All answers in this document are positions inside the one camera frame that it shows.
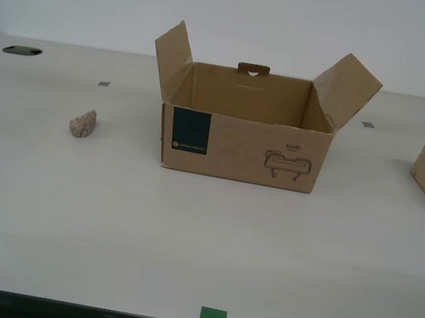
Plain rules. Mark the small speckled pinkish rock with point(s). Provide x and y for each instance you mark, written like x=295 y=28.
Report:
x=83 y=126

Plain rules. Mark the open brown cardboard box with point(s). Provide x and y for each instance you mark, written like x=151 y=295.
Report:
x=238 y=151

